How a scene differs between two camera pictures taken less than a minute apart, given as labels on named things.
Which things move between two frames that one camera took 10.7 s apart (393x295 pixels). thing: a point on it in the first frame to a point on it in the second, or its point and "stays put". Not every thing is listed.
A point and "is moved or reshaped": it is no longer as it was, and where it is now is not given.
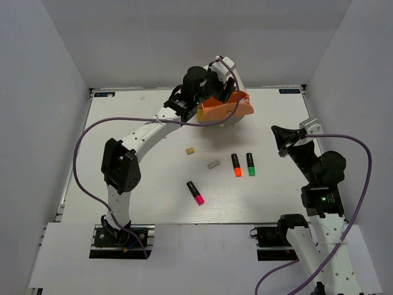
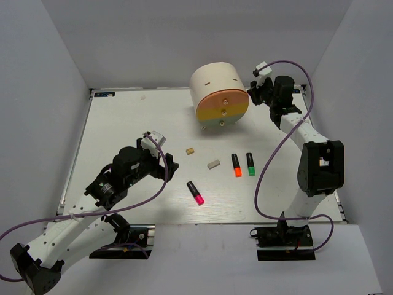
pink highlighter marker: (195, 193) stays put
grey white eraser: (214, 164) stays put
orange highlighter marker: (238, 170) stays put
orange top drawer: (236, 104) is moved or reshaped
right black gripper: (287, 139) to (254, 90)
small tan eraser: (190, 150) stays put
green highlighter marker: (252, 169) stays put
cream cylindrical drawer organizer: (215, 114) stays put
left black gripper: (222, 96) to (159, 170)
